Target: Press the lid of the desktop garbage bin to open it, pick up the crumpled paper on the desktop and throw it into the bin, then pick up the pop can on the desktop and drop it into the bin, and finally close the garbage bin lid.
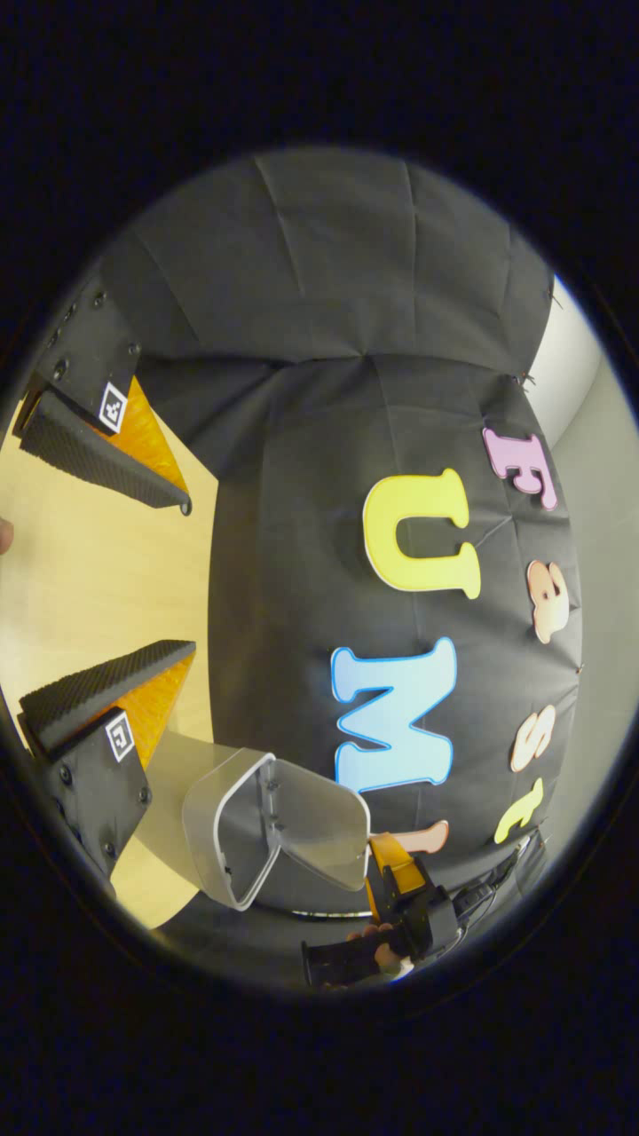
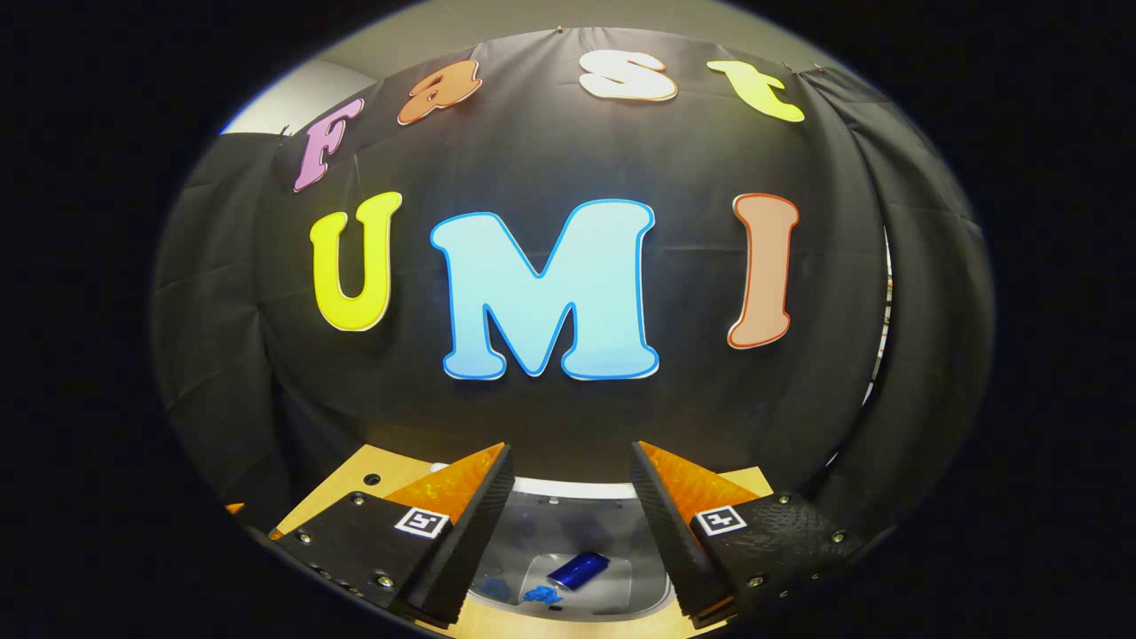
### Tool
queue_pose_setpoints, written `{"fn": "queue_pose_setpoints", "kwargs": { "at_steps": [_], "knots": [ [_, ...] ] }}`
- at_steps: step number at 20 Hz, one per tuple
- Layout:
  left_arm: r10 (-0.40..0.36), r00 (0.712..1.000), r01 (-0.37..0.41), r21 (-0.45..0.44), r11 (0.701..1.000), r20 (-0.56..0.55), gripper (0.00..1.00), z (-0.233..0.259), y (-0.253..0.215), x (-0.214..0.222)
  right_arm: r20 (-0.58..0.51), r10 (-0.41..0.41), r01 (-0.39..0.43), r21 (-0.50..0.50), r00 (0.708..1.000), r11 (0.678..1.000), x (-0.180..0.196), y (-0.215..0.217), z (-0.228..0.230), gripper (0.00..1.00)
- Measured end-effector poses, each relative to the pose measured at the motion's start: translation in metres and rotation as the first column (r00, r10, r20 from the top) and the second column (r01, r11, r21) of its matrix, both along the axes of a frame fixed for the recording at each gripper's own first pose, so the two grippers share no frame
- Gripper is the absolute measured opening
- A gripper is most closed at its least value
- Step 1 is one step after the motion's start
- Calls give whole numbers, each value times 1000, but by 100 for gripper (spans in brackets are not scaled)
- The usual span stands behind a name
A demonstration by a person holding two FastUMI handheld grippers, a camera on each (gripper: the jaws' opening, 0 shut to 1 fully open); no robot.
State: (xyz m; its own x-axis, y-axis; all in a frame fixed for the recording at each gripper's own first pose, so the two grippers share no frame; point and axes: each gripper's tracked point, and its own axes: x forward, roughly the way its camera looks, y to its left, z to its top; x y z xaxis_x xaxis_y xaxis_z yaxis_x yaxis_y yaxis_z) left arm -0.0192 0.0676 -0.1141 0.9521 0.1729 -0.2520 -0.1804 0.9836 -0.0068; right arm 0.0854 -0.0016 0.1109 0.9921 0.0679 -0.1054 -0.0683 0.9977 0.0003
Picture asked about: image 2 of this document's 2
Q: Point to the blue pop can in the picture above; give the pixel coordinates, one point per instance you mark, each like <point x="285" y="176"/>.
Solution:
<point x="579" y="570"/>

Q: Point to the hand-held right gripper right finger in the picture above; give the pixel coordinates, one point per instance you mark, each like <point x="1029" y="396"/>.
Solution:
<point x="670" y="541"/>

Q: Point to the black backdrop cloth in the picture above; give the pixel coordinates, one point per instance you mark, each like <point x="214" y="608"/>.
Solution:
<point x="266" y="373"/>

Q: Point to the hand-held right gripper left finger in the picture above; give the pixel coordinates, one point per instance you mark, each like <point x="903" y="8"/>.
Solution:
<point x="466" y="541"/>

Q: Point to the white desktop garbage bin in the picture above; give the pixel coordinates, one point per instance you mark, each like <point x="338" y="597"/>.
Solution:
<point x="568" y="519"/>

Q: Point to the wooden desktop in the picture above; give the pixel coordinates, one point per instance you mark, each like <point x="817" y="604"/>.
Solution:
<point x="355" y="497"/>

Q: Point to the blue paper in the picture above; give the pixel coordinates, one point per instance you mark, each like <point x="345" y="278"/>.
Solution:
<point x="541" y="594"/>

